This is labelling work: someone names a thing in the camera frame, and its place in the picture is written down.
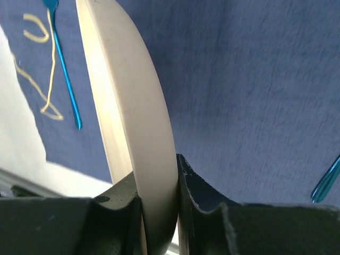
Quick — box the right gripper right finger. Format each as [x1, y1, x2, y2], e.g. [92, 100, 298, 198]
[176, 154, 339, 254]

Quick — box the blue metallic fork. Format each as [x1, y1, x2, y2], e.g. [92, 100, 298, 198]
[43, 0, 82, 130]

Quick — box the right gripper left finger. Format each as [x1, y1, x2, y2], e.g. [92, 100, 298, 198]
[1, 174, 145, 254]

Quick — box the aluminium rail frame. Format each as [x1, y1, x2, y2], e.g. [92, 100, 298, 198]
[1, 169, 62, 198]

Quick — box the blue fish placemat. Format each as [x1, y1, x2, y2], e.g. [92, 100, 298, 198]
[1, 1, 339, 204]

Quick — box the cream round plate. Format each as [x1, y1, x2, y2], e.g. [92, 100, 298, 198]
[76, 1, 178, 254]

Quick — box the blue metallic spoon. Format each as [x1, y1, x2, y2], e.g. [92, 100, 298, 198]
[311, 156, 340, 203]

